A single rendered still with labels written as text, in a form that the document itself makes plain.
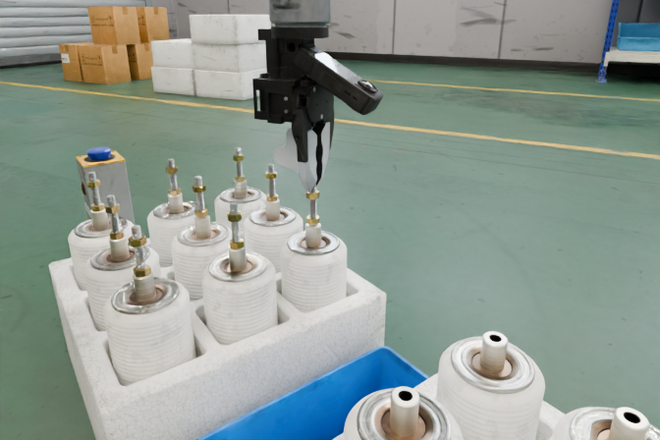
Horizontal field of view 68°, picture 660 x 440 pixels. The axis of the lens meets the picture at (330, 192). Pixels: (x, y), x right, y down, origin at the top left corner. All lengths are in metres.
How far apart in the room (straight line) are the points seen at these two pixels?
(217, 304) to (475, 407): 0.33
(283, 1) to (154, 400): 0.46
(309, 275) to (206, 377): 0.18
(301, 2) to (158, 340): 0.41
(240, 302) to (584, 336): 0.67
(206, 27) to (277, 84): 2.87
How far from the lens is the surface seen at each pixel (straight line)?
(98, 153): 0.96
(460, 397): 0.49
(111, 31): 4.55
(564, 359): 0.98
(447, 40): 5.76
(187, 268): 0.73
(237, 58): 3.36
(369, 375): 0.73
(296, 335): 0.65
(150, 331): 0.59
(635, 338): 1.09
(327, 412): 0.71
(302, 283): 0.68
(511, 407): 0.48
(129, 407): 0.60
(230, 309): 0.63
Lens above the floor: 0.56
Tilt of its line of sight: 20 degrees down
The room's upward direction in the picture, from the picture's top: straight up
